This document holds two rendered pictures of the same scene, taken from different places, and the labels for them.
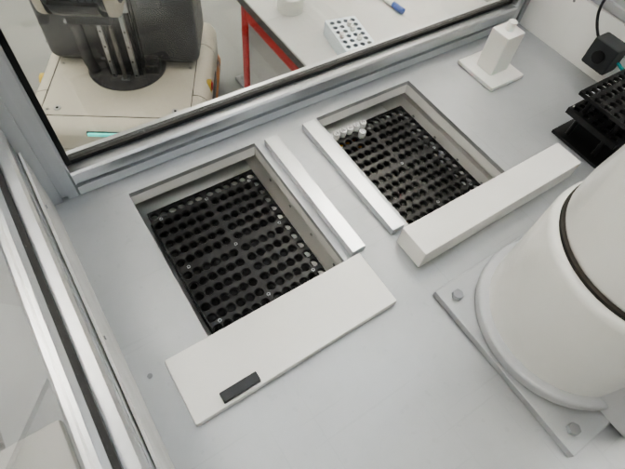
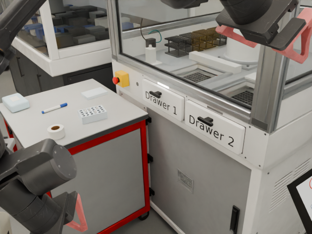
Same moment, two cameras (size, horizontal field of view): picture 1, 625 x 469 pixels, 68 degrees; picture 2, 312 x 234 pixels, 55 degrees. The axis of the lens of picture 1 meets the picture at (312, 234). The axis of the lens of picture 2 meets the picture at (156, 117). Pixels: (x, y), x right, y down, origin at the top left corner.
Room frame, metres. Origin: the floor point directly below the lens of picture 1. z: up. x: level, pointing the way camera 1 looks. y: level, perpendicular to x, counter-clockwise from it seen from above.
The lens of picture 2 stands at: (0.61, 1.24, 1.47)
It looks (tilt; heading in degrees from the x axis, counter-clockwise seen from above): 29 degrees down; 275
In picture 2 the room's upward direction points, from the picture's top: 2 degrees counter-clockwise
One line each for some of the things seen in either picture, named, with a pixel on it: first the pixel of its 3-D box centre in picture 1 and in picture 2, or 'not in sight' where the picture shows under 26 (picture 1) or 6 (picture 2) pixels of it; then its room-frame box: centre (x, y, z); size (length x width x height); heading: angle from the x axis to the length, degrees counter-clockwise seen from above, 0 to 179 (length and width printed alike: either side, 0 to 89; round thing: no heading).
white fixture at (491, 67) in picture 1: (500, 46); not in sight; (0.77, -0.28, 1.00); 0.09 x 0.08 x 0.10; 41
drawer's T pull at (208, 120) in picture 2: not in sight; (207, 120); (0.51, 0.26, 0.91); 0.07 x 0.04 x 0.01; 131
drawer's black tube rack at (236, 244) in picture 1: (236, 254); not in sight; (0.34, 0.11, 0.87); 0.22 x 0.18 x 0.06; 41
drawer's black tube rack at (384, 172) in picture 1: (397, 175); not in sight; (0.55, -0.13, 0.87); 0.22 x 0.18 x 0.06; 41
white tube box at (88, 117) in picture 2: not in sight; (92, 114); (1.04, -0.01, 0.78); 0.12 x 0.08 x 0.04; 31
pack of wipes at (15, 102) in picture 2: not in sight; (15, 102); (1.49, -0.13, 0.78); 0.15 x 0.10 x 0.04; 136
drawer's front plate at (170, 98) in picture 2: not in sight; (161, 98); (0.70, 0.00, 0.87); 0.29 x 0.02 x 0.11; 131
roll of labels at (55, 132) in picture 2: not in sight; (56, 131); (1.16, 0.16, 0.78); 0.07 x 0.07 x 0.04
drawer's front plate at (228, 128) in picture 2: not in sight; (211, 125); (0.49, 0.24, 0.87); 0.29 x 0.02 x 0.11; 131
